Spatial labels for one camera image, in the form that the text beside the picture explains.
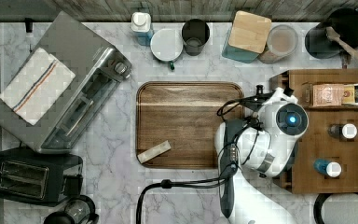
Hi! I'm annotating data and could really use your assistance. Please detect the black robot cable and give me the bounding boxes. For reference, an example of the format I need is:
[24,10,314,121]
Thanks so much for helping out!
[135,98,262,224]

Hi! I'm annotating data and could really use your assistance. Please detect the striped white dish towel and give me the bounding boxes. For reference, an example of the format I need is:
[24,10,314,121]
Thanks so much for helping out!
[0,48,76,125]

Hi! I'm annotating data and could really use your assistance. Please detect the wooden organizer box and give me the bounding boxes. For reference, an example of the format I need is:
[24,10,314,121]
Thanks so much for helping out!
[269,69,358,194]

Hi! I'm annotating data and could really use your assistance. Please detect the colourful tea bag packets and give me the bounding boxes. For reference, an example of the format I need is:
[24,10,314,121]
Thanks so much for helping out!
[342,83,358,105]

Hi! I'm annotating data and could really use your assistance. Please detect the wooden serving tray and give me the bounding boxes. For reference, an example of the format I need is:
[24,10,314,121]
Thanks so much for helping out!
[135,81,244,169]

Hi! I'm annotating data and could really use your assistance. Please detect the blue shaker white cap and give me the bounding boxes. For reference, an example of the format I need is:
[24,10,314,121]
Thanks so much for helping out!
[313,159,342,178]

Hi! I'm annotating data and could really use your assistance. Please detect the black pot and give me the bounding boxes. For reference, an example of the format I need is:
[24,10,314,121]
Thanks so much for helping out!
[305,8,358,59]

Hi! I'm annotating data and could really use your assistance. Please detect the dark grey cup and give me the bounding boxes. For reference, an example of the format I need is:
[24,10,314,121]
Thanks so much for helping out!
[182,19,210,56]

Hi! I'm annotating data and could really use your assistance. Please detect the teal canister wooden lid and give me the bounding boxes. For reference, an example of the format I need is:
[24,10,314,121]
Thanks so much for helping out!
[222,10,272,63]

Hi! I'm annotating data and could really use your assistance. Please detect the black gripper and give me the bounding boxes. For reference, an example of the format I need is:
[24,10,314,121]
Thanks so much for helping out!
[243,85,294,112]

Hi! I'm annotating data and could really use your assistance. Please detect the black slot toaster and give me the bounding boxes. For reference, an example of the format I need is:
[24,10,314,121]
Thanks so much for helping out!
[0,147,83,207]

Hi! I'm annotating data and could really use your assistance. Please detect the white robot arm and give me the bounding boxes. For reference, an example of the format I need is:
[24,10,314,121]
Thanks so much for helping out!
[214,87,309,224]

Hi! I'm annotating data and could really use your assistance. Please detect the small beige block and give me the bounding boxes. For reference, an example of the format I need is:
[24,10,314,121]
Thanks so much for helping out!
[137,141,172,163]

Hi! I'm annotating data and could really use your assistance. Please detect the clear cereal jar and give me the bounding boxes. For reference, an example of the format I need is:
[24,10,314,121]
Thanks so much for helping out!
[257,24,297,64]

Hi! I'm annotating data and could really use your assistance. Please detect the white mug green handle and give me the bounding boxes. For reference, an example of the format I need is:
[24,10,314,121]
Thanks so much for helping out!
[150,28,184,71]

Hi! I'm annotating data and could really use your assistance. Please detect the silver toaster oven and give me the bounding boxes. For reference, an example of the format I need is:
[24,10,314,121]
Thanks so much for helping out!
[0,11,131,154]

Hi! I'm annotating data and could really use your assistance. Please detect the grey shaker white cap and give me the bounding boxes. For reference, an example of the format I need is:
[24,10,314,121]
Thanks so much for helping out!
[327,123,358,139]

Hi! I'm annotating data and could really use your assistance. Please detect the wooden spoon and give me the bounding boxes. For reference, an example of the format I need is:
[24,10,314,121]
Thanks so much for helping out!
[325,26,358,61]

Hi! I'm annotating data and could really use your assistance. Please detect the blue white carton bottle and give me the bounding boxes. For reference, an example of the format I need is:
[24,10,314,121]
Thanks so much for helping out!
[131,12,154,46]

